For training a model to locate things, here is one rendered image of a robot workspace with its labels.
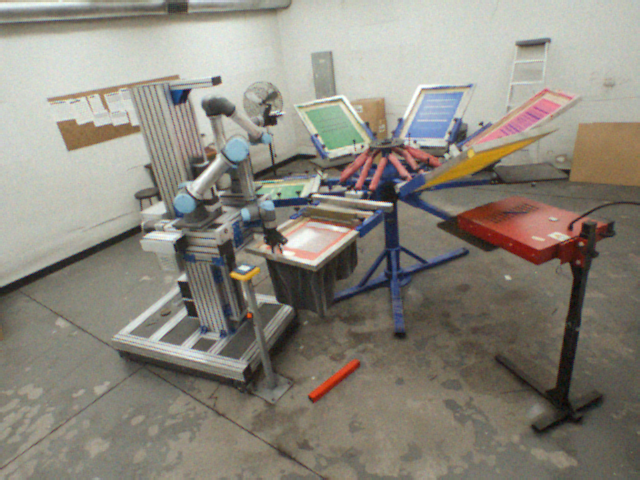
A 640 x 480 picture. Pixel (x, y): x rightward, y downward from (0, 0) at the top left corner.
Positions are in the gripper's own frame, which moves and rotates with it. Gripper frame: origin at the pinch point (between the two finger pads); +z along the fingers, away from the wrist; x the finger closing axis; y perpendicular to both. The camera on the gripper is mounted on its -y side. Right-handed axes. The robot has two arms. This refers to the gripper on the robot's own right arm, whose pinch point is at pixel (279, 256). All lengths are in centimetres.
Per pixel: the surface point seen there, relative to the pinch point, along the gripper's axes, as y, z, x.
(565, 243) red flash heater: -144, -14, -48
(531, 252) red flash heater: -131, -9, -41
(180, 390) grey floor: 70, 98, 54
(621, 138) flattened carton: -143, 43, -465
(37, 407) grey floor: 154, 98, 120
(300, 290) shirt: -4.9, 28.7, -8.1
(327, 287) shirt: -20.8, 27.0, -16.7
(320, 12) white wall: 287, -152, -471
